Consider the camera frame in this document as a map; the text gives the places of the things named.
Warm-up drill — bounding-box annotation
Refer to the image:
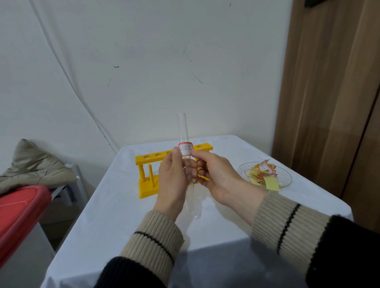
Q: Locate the person's right hand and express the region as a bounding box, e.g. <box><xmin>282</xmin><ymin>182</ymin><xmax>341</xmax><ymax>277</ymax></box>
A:
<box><xmin>191</xmin><ymin>150</ymin><xmax>247</xmax><ymax>207</ymax></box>

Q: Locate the person's left hand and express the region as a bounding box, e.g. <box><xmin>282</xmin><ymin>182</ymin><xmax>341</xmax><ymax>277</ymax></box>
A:
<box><xmin>153</xmin><ymin>147</ymin><xmax>198</xmax><ymax>215</ymax></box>

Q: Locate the white red-bordered sticker label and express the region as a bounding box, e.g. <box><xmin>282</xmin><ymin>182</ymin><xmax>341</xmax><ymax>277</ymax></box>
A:
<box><xmin>178</xmin><ymin>142</ymin><xmax>194</xmax><ymax>157</ymax></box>

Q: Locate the clear glass test tube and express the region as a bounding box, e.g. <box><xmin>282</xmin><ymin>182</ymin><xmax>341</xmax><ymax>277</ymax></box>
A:
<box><xmin>177</xmin><ymin>112</ymin><xmax>203</xmax><ymax>220</ymax></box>

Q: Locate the person's left forearm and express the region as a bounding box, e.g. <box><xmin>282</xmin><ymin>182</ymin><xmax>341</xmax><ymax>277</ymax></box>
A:
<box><xmin>94</xmin><ymin>205</ymin><xmax>185</xmax><ymax>288</ymax></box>

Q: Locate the person's right forearm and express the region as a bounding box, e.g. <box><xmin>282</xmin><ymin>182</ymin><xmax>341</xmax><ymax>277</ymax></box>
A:
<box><xmin>223</xmin><ymin>179</ymin><xmax>380</xmax><ymax>288</ymax></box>

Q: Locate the yellow plastic test tube rack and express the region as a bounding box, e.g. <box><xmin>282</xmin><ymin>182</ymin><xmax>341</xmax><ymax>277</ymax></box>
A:
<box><xmin>135</xmin><ymin>143</ymin><xmax>214</xmax><ymax>199</ymax></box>

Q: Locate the pile of peeled sticker labels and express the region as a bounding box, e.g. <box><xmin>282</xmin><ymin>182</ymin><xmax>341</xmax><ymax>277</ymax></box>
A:
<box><xmin>246</xmin><ymin>159</ymin><xmax>283</xmax><ymax>188</ymax></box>

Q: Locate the yellow paper slip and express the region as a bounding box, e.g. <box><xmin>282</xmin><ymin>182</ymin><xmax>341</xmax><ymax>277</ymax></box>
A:
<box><xmin>264</xmin><ymin>176</ymin><xmax>280</xmax><ymax>192</ymax></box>

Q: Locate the white tablecloth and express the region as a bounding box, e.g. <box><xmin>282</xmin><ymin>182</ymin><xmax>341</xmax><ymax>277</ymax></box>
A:
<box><xmin>40</xmin><ymin>135</ymin><xmax>354</xmax><ymax>288</ymax></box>

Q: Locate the clear glass dish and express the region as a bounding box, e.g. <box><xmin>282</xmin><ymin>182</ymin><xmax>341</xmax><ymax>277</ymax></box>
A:
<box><xmin>238</xmin><ymin>162</ymin><xmax>293</xmax><ymax>190</ymax></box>

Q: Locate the brown wooden wardrobe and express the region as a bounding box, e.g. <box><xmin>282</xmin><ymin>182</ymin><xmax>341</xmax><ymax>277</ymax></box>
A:
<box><xmin>271</xmin><ymin>0</ymin><xmax>380</xmax><ymax>234</ymax></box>

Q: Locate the beige crumpled cloth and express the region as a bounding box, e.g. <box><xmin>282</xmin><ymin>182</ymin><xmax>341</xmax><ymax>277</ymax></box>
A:
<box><xmin>0</xmin><ymin>138</ymin><xmax>77</xmax><ymax>196</ymax></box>

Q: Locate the red plastic lid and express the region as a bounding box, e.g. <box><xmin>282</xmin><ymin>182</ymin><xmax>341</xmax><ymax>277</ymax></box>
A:
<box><xmin>0</xmin><ymin>185</ymin><xmax>53</xmax><ymax>269</ymax></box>

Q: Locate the white storage container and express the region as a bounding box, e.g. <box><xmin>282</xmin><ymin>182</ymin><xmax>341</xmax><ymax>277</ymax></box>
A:
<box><xmin>0</xmin><ymin>221</ymin><xmax>56</xmax><ymax>288</ymax></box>

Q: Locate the white wall cable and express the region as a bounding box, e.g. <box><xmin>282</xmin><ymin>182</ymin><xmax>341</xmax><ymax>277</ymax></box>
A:
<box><xmin>28</xmin><ymin>0</ymin><xmax>121</xmax><ymax>155</ymax></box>

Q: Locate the white metal frame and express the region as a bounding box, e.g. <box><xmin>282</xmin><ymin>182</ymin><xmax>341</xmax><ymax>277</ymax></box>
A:
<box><xmin>49</xmin><ymin>163</ymin><xmax>89</xmax><ymax>208</ymax></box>

